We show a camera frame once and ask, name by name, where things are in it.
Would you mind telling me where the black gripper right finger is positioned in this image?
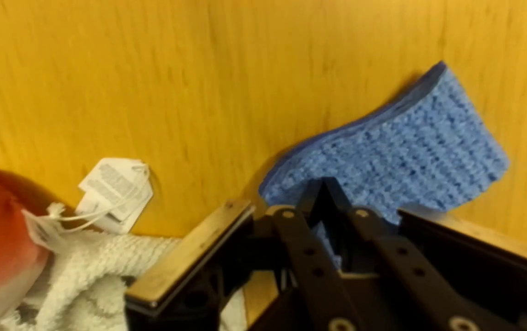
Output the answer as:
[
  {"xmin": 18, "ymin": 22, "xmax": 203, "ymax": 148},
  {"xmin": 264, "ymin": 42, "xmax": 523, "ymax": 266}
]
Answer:
[{"xmin": 326, "ymin": 176, "xmax": 527, "ymax": 331}]

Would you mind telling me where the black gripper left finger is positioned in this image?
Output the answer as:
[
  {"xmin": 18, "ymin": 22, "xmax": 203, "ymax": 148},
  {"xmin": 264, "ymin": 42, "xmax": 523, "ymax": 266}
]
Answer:
[{"xmin": 122, "ymin": 176, "xmax": 361, "ymax": 331}]

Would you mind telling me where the blue knitted cloth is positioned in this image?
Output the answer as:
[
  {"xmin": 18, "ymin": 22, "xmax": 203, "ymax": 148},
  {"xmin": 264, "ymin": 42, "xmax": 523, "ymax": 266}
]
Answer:
[{"xmin": 258, "ymin": 60, "xmax": 512, "ymax": 272}]

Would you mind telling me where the white paper tag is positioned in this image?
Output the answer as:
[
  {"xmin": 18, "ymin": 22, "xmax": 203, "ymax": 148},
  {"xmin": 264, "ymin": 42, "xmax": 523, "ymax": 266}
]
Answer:
[{"xmin": 77, "ymin": 156, "xmax": 155, "ymax": 235}]

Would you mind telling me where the white towel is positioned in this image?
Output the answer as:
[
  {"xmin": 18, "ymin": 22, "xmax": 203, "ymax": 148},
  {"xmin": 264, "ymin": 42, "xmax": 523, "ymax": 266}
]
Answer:
[{"xmin": 0, "ymin": 231, "xmax": 245, "ymax": 331}]

